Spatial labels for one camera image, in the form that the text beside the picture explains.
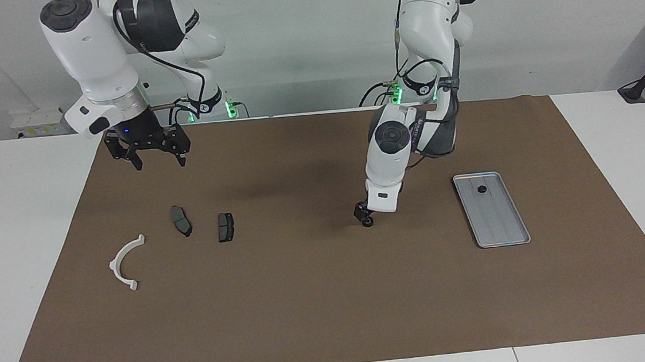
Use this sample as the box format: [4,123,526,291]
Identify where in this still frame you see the silver metal tray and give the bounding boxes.
[452,169,532,250]

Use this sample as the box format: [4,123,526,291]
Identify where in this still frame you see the dark slanted brake pad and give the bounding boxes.
[170,205,193,239]

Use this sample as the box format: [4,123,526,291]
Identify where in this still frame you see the dark rectangular brake pad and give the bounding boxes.
[216,212,237,243]

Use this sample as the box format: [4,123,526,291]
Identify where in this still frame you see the brown table mat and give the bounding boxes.
[0,87,645,362]

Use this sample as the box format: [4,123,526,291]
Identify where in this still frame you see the black right base cables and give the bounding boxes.
[166,96,195,126]

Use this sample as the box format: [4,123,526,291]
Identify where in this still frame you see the black base cables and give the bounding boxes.
[355,59,416,108]
[166,96,195,126]

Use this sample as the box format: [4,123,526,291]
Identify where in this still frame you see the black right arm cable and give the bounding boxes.
[111,0,209,130]

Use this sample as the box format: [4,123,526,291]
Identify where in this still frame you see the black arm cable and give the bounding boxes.
[391,0,469,169]
[111,0,209,130]

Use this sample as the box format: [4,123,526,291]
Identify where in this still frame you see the white curved plastic bracket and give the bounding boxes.
[107,233,150,293]

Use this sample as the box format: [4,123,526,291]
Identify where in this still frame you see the black left base cables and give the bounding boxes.
[355,59,416,108]

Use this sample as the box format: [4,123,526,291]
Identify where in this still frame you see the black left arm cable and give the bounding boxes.
[391,0,469,169]

